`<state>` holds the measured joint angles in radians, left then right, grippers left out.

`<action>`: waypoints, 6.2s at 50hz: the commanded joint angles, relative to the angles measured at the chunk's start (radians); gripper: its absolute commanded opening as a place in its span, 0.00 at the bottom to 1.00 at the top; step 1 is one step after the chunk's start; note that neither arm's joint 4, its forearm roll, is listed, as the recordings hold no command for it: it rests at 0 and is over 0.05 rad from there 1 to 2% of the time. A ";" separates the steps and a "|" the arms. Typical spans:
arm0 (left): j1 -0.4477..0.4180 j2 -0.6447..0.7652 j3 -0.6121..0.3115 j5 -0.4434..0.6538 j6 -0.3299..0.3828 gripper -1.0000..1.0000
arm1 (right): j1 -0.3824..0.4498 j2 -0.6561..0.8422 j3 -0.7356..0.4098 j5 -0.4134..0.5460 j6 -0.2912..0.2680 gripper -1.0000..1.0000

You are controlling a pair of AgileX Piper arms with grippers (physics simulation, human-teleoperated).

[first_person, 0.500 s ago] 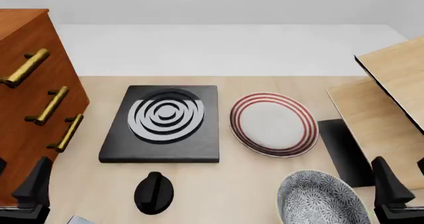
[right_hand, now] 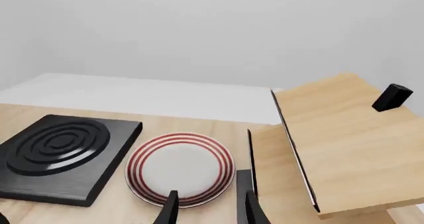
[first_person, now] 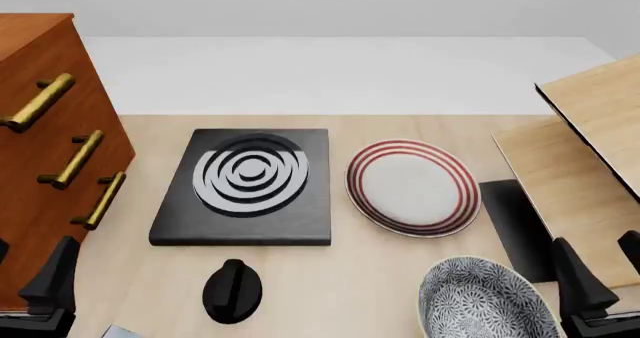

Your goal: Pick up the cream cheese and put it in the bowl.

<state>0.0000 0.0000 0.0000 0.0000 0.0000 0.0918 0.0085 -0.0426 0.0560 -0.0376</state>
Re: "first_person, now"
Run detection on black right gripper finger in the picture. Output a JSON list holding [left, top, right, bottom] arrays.
[[617, 230, 640, 278], [551, 236, 621, 317]]

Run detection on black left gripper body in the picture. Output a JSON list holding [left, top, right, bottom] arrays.
[[0, 307, 77, 338]]

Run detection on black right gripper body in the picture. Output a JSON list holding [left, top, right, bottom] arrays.
[[561, 299, 640, 338]]

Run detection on black-and-white patterned bowl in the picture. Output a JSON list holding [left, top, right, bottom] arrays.
[[417, 254, 561, 338]]

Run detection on wooden cabinet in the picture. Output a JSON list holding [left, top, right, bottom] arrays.
[[0, 13, 137, 312]]

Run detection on small pale grey box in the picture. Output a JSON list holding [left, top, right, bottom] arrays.
[[101, 323, 146, 338]]

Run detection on pale wood rack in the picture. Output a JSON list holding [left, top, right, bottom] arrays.
[[491, 52, 640, 290]]

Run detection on round black stove knob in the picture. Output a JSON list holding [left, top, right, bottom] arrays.
[[202, 258, 264, 325]]

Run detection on flat black stove plate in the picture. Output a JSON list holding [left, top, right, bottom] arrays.
[[148, 128, 333, 248]]

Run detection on white plate with red rings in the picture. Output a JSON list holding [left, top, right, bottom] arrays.
[[344, 139, 483, 239]]

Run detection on long brass drawer handle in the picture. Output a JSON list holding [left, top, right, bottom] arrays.
[[0, 72, 77, 134]]

